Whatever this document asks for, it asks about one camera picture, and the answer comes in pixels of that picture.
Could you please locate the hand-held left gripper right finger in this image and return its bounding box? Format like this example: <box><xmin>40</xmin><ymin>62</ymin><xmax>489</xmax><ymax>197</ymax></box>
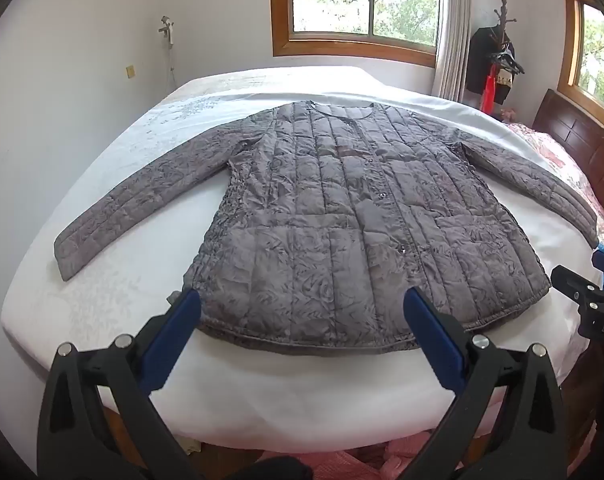
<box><xmin>403</xmin><ymin>287</ymin><xmax>568</xmax><ymax>480</ymax></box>

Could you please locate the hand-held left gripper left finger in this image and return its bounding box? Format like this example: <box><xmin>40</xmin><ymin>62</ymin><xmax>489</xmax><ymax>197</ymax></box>
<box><xmin>37</xmin><ymin>288</ymin><xmax>203</xmax><ymax>480</ymax></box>

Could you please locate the grey quilted floral jacket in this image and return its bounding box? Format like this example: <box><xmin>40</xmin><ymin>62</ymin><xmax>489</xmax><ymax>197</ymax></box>
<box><xmin>53</xmin><ymin>100</ymin><xmax>599</xmax><ymax>355</ymax></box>

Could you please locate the pink floral pillow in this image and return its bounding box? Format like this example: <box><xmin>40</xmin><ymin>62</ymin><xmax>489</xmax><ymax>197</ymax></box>
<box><xmin>500</xmin><ymin>108</ymin><xmax>604</xmax><ymax>261</ymax></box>

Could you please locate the dark wooden headboard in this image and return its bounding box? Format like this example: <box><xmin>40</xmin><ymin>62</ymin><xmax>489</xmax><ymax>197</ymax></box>
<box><xmin>532</xmin><ymin>88</ymin><xmax>604</xmax><ymax>211</ymax></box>

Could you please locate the pink cloth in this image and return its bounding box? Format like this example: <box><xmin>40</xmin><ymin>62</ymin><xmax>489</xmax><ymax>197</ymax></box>
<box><xmin>302</xmin><ymin>437</ymin><xmax>435</xmax><ymax>480</ymax></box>

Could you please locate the dark cloth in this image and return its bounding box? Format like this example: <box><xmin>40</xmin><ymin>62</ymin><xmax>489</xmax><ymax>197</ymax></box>
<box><xmin>249</xmin><ymin>454</ymin><xmax>315</xmax><ymax>480</ymax></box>

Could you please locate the bed with white sheet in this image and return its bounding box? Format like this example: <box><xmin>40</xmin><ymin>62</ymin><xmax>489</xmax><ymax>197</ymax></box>
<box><xmin>1</xmin><ymin>65</ymin><xmax>604</xmax><ymax>453</ymax></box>

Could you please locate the red hanging bag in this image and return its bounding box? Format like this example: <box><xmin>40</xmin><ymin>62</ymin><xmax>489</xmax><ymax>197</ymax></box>
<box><xmin>480</xmin><ymin>62</ymin><xmax>497</xmax><ymax>114</ymax></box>

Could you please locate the black hanging garment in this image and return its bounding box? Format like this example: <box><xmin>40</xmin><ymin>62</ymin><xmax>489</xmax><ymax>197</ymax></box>
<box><xmin>464</xmin><ymin>26</ymin><xmax>515</xmax><ymax>106</ymax></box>

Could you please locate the wooden coat rack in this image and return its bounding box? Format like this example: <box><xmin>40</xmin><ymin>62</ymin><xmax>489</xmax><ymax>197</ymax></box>
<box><xmin>486</xmin><ymin>0</ymin><xmax>525</xmax><ymax>77</ymax></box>

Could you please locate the white pleated curtain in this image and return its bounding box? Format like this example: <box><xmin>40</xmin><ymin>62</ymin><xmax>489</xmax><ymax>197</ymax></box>
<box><xmin>433</xmin><ymin>0</ymin><xmax>472</xmax><ymax>106</ymax></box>

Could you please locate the small wooden frame window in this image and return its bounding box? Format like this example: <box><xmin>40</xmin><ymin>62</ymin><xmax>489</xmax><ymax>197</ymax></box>
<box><xmin>556</xmin><ymin>0</ymin><xmax>604</xmax><ymax>111</ymax></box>

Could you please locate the wall mounted metal fixture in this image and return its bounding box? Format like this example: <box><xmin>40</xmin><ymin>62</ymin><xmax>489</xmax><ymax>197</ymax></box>
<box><xmin>157</xmin><ymin>15</ymin><xmax>178</xmax><ymax>45</ymax></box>

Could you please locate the large wooden frame window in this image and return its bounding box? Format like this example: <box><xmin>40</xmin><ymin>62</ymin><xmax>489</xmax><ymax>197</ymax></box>
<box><xmin>270</xmin><ymin>0</ymin><xmax>445</xmax><ymax>68</ymax></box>

